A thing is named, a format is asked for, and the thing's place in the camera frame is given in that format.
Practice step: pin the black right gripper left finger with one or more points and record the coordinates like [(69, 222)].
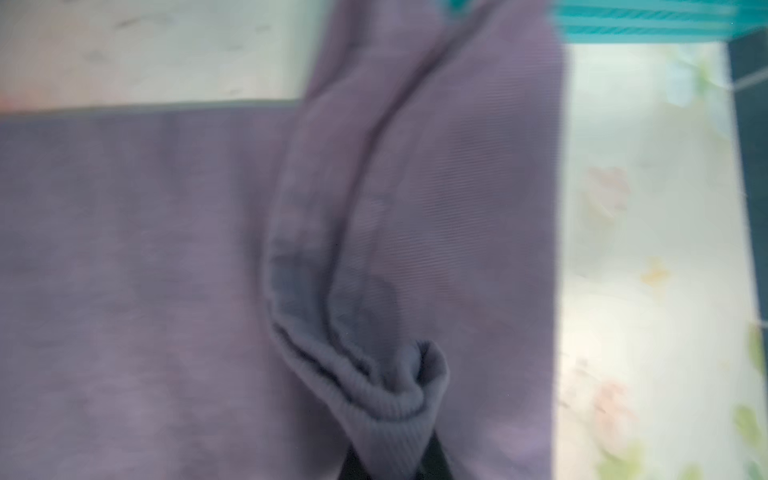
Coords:
[(352, 468)]

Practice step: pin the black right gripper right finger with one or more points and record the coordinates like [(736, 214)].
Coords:
[(434, 465)]

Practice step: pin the purple trousers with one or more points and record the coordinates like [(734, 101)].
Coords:
[(249, 292)]

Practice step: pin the teal plastic basket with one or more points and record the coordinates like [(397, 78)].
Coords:
[(663, 22)]

